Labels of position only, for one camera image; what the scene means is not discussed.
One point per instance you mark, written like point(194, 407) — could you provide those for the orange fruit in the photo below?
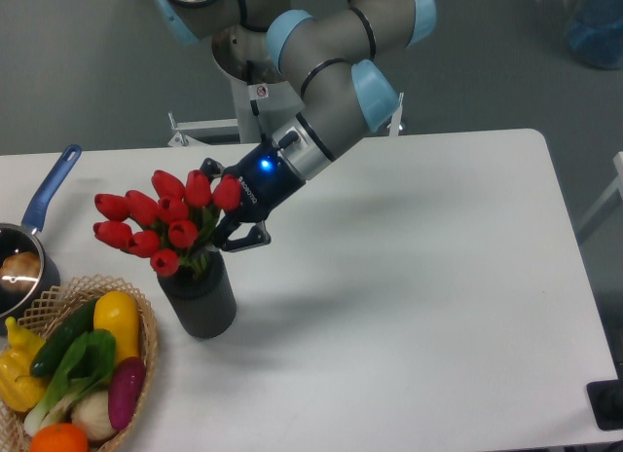
point(63, 437)

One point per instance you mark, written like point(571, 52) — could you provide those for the white furniture leg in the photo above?
point(604, 206)

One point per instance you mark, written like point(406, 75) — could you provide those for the yellow bell pepper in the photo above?
point(21, 391)

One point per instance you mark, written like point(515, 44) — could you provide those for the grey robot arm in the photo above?
point(258, 16)

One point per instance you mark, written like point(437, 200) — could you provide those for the red tulip bouquet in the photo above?
point(174, 230)

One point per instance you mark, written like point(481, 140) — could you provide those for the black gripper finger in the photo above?
point(222, 236)
point(212, 169)

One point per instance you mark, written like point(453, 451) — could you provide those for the white garlic bulb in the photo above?
point(91, 415)

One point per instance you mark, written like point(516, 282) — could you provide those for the green cucumber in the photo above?
point(49, 357)

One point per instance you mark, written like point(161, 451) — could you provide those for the blue-handled saucepan with lid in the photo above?
point(27, 269)

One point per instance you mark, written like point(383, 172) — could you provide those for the purple eggplant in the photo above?
point(124, 392)

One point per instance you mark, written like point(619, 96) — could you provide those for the green bok choy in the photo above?
point(87, 364)

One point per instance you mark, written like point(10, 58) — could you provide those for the woven wicker basket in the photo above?
point(52, 307)

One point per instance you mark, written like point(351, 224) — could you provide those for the dark grey ribbed vase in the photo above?
point(206, 306)

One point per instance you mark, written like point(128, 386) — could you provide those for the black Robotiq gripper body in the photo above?
point(266, 180)

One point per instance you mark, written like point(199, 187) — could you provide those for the blue bag on floor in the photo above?
point(594, 33)

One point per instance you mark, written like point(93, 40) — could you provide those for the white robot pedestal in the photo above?
point(243, 111)

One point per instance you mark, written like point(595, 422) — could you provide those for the black device at table edge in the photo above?
point(606, 402)

